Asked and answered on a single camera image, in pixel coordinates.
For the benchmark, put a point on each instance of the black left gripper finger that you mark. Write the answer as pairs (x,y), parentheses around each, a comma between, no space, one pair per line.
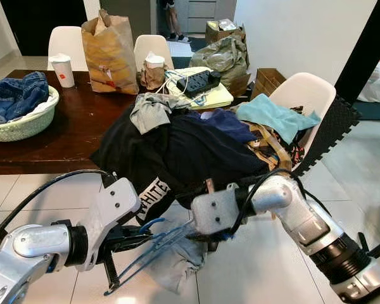
(147,232)
(147,242)

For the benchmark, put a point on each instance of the blue plastic hanger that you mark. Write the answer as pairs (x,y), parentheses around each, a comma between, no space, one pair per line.
(155,220)

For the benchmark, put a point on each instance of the grey green garment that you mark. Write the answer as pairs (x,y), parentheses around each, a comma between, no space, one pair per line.
(177,266)

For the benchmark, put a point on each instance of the blue jeans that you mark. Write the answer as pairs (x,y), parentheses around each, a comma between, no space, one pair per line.
(16,95)

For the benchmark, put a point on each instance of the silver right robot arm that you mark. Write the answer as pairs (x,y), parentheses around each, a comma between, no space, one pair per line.
(307,221)

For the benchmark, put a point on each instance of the black garment with white print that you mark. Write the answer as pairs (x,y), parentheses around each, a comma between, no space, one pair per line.
(196,158)

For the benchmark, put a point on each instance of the tan brown garment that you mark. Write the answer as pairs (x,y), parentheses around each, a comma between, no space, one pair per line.
(269,149)

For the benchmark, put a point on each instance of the navy blue garment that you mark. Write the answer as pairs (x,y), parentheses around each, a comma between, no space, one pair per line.
(225,123)

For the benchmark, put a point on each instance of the grey shirt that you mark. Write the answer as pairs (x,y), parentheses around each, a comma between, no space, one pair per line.
(155,111)

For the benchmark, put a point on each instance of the black stand leg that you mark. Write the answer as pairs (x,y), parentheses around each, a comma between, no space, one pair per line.
(377,247)

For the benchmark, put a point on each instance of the teal cloth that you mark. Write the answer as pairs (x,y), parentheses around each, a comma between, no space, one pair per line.
(272,114)

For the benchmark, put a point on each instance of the pale yellow pad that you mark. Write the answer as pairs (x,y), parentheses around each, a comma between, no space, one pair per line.
(218,98)

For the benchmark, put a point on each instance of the pale green basket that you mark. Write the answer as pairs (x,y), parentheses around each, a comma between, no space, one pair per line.
(19,130)

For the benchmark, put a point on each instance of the small brown paper bag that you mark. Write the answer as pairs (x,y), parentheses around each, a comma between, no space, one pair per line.
(152,77)

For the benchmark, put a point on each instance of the black power strip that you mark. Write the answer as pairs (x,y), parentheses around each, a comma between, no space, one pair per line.
(199,82)

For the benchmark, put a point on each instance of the black foam mat tile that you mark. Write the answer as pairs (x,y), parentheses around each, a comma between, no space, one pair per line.
(332,133)

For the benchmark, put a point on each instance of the small brown cardboard box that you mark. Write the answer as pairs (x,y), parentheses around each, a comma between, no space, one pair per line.
(269,82)

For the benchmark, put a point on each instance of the white lidded cup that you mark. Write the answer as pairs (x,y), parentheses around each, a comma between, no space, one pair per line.
(155,61)

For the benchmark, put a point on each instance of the white plastic chair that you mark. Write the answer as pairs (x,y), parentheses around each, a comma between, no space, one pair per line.
(153,44)
(66,38)
(304,92)

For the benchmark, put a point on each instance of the olive plastic bag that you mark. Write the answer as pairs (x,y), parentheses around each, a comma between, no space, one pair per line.
(221,63)

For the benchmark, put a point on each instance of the white paper cup red logo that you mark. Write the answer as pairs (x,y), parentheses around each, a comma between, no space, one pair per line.
(63,73)

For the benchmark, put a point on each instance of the large brown paper bag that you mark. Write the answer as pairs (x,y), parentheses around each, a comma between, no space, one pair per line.
(107,57)

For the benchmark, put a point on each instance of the open brown cardboard box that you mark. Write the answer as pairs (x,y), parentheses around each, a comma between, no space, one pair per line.
(225,31)

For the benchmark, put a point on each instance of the person legs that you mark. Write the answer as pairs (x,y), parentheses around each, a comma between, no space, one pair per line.
(174,19)

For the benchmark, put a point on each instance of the black slanted beam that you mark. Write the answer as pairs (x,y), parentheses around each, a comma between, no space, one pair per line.
(367,44)

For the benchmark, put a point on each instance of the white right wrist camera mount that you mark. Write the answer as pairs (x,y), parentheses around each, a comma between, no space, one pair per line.
(215,206)

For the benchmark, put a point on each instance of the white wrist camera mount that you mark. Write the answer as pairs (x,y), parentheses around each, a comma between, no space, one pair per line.
(215,206)
(117,202)

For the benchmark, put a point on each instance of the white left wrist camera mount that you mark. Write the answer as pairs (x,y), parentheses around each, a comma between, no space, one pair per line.
(117,202)

